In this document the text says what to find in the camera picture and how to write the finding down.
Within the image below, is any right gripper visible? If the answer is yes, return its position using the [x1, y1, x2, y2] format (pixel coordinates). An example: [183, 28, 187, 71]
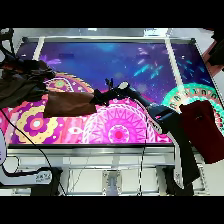
[89, 86, 119, 106]

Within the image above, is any brown garment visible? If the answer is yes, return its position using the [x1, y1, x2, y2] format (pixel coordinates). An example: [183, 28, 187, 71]
[42, 90, 100, 119]

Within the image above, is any heap of clothes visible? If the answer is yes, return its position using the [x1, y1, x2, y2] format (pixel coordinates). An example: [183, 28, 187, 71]
[0, 55, 57, 110]

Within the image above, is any dark red garment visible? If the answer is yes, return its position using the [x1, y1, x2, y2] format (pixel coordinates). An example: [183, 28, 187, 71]
[179, 99, 224, 165]

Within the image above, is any silver frame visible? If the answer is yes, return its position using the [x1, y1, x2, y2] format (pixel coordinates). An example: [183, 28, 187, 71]
[5, 35, 214, 197]

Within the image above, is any black cable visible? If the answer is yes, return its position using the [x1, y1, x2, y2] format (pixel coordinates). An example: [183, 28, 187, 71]
[0, 108, 68, 197]
[138, 99, 148, 197]

